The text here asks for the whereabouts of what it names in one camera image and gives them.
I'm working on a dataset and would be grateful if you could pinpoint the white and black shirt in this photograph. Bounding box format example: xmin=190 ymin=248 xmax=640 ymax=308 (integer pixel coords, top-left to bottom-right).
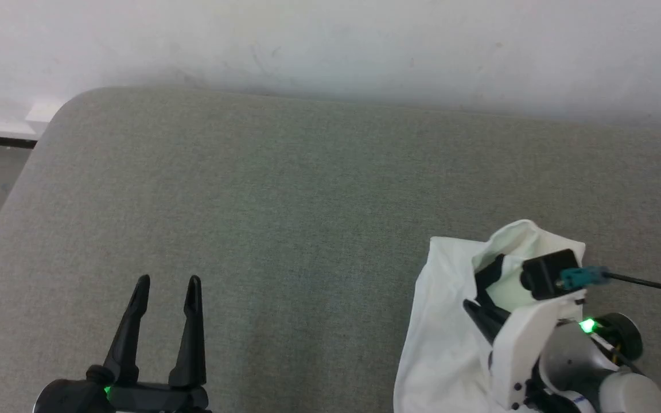
xmin=394 ymin=219 xmax=587 ymax=413

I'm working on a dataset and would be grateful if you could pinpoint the right teal-plug black cable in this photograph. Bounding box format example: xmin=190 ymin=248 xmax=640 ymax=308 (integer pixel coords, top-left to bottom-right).
xmin=559 ymin=266 xmax=661 ymax=320

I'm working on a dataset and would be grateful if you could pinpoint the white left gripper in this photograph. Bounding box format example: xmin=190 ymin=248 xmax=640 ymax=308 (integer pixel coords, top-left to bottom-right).
xmin=87 ymin=274 xmax=212 ymax=413

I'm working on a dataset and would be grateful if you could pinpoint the grey-green fabric sofa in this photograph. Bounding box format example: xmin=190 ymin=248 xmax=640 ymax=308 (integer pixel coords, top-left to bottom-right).
xmin=0 ymin=86 xmax=661 ymax=413

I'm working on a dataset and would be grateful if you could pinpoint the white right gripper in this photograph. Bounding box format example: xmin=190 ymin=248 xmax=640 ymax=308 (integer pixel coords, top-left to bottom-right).
xmin=462 ymin=254 xmax=586 ymax=411

